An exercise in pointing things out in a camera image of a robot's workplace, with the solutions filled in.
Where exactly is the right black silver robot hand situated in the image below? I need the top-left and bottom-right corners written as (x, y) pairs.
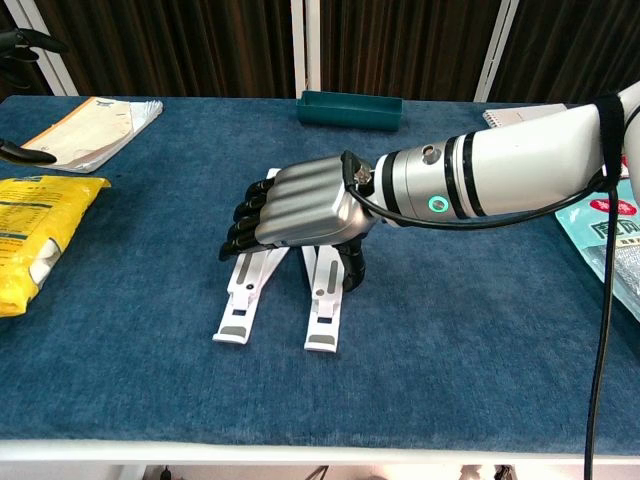
top-left (218, 151), bottom-right (381, 293)

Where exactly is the white frame post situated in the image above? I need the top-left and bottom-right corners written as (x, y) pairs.
top-left (291, 0), bottom-right (321, 100)
top-left (9, 0), bottom-right (79, 96)
top-left (472, 0), bottom-right (521, 104)

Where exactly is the blue fabric table mat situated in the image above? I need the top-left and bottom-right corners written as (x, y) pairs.
top-left (0, 94), bottom-right (640, 456)

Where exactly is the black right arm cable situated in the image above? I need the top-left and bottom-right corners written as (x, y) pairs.
top-left (341, 92), bottom-right (640, 480)

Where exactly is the teal plastic tray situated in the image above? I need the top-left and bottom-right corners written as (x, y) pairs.
top-left (295, 89), bottom-right (404, 133)

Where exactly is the yellow snack bag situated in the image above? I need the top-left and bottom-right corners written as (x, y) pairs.
top-left (0, 174), bottom-right (112, 319)

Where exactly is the cream booklet with orange spine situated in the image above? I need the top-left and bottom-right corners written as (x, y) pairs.
top-left (22, 96), bottom-right (165, 175)

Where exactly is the light blue snack bag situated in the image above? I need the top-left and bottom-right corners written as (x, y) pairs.
top-left (554, 177), bottom-right (640, 321)

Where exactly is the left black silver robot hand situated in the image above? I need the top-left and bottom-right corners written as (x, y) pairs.
top-left (0, 28), bottom-right (69, 165)

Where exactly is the white spiral notebook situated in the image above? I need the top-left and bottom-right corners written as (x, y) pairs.
top-left (482, 103), bottom-right (569, 129)

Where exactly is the white folding laptop stand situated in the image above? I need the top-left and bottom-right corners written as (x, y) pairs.
top-left (212, 167), bottom-right (354, 355)

